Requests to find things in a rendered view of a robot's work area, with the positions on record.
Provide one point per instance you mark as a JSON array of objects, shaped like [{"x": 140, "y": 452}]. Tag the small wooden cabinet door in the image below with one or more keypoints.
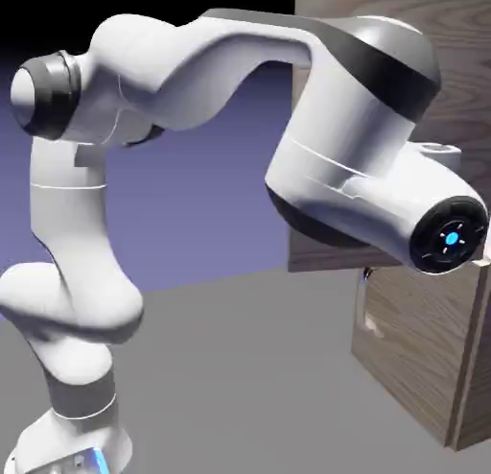
[{"x": 414, "y": 347}]

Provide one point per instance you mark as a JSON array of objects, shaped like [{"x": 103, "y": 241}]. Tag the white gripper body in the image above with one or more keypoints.
[{"x": 487, "y": 257}]

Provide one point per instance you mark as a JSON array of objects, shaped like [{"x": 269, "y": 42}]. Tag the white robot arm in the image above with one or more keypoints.
[{"x": 345, "y": 136}]

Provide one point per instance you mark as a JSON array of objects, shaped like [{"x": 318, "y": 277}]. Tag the wooden cabinet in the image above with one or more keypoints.
[{"x": 477, "y": 366}]

